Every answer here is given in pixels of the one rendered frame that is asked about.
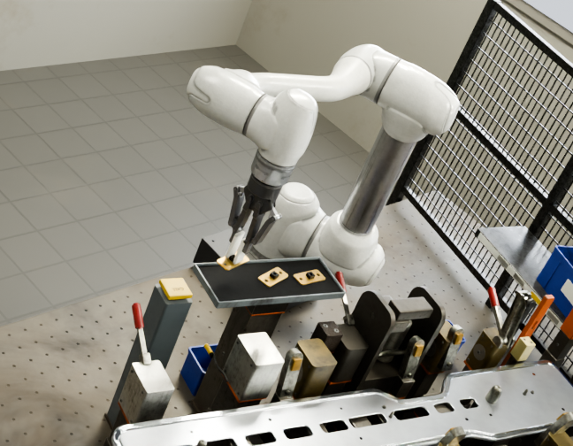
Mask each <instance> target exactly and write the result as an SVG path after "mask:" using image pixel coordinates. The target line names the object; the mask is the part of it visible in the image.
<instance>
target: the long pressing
mask: <svg viewBox="0 0 573 446"><path fill-rule="evenodd" d="M533 373H534V374H535V375H533ZM494 385H499V386H501V388H502V393H501V396H500V398H499V400H498V401H497V403H496V404H489V403H488V402H487V401H486V400H485V396H486V394H487V393H488V391H489V390H490V388H491V387H492V386H494ZM526 389H528V392H527V394H526V396H524V395H523V392H524V391H525V390H526ZM532 390H533V391H534V395H533V394H532V393H531V391H532ZM469 399H471V400H473V401H474V402H475V403H476V404H477V407H476V408H470V409H466V408H464V407H463V406H462V404H461V403H460V401H463V400H469ZM436 404H449V405H450V406H451V407H452V408H453V410H454V411H451V412H445V413H439V412H437V411H436V409H435V408H434V405H436ZM383 405H385V406H386V409H383V408H382V406H383ZM420 407H422V408H424V409H425V410H426V411H427V412H428V414H429V415H428V416H424V417H419V418H413V419H405V420H398V419H397V418H395V416H394V415H393V418H392V419H390V418H389V417H388V415H390V413H391V411H404V410H409V409H415V408H420ZM340 408H342V410H341V409H340ZM562 408H563V409H564V410H565V411H564V410H562ZM571 411H573V385H572V384H571V382H570V381H569V380H568V379H567V378H566V377H565V375H564V374H563V373H562V372H561V371H560V369H559V368H558V367H557V366H556V365H555V364H554V363H553V362H552V361H549V360H539V361H532V362H526V363H520V364H513V365H502V366H495V367H489V368H483V369H477V370H471V371H465V372H459V373H449V374H448V375H446V377H445V378H444V380H443V383H442V387H441V391H440V393H439V394H437V395H432V396H421V397H416V398H410V399H400V398H397V397H395V396H391V395H389V394H387V393H386V392H384V391H382V390H380V389H376V388H367V389H361V390H355V391H348V392H343V393H337V394H330V395H324V396H313V397H307V398H301V399H295V400H288V401H282V402H276V403H270V404H259V405H252V406H247V407H241V408H234V409H228V410H222V411H211V412H205V413H198V414H192V415H186V416H180V417H174V418H168V419H156V420H150V421H144V422H138V423H132V424H125V425H122V426H119V427H117V428H116V429H115V430H114V432H113V434H112V437H111V443H112V446H196V445H197V443H198V441H199V440H201V439H204V440H205V441H206V442H216V441H223V440H228V439H231V440H233V441H234V443H235V445H236V446H251V445H249V444H248V442H247V441H246V439H245V437H246V436H250V435H255V434H265V433H270V434H272V436H273V437H274V439H275V442H271V443H266V444H260V445H256V446H430V445H434V444H437V443H438V442H439V441H440V440H441V439H442V438H443V437H444V436H445V433H446V432H447V431H448V430H449V429H450V428H451V427H462V428H463V430H464V432H465V434H466V436H465V437H464V438H463V439H466V438H475V439H479V440H484V441H488V442H498V441H503V440H507V439H512V438H516V437H521V436H526V435H530V434H538V433H543V432H545V431H546V430H547V429H548V428H549V427H550V426H552V425H553V423H554V422H555V421H557V420H556V419H557V418H558V417H559V416H561V415H562V414H563V413H565V412H571ZM378 414H380V415H382V416H383V417H384V419H385V420H386V423H384V424H378V425H373V426H367V427H358V428H355V427H353V426H352V425H351V424H350V422H349V420H350V419H356V418H361V417H367V416H372V415H378ZM489 414H492V416H490V415H489ZM268 419H271V421H269V420H268ZM466 419H468V420H466ZM334 421H343V422H344V423H345V425H346V426H347V428H348V429H347V430H342V431H337V432H332V433H325V432H324V431H323V430H322V428H321V427H320V426H319V425H320V424H324V423H329V422H334ZM297 427H307V428H308V429H309V430H310V432H311V433H312V436H307V437H302V438H296V439H288V438H287V437H286V436H285V434H284V432H283V431H284V430H287V429H292V428H297ZM572 427H573V425H572ZM190 431H192V432H193V433H190ZM359 437H362V438H363V439H362V440H361V439H360V438H359Z"/></svg>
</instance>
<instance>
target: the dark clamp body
mask: <svg viewBox="0 0 573 446"><path fill-rule="evenodd" d="M337 326H338V327H339V329H340V330H341V332H342V333H343V336H342V338H341V340H340V343H339V345H338V347H337V349H336V351H334V353H332V355H333V357H334V358H335V360H336V361H337V365H336V366H335V368H334V370H333V372H332V375H331V377H330V378H329V380H328V382H327V383H326V385H325V388H324V390H323V392H322V394H321V396H324V395H330V394H337V393H340V392H341V390H342V389H343V388H344V386H345V384H346V382H350V381H352V377H353V376H354V374H355V371H356V369H357V367H358V366H359V364H360V363H361V361H362V359H363V356H364V354H365V352H366V350H367V349H368V348H369V345H368V344H367V342H366V341H365V340H364V339H363V337H362V336H361V335H360V333H359V332H358V330H357V329H356V328H355V326H354V325H347V323H345V324H337Z"/></svg>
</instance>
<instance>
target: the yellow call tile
mask: <svg viewBox="0 0 573 446"><path fill-rule="evenodd" d="M159 284H160V286H161V288H162V289H163V291H164V293H165V294H166V296H167V298H168V299H169V300H173V299H185V298H192V295H193V294H192V293H191V291H190V289H189V288H188V286H187V284H186V283H185V281H184V280H183V278H172V279H160V280H159Z"/></svg>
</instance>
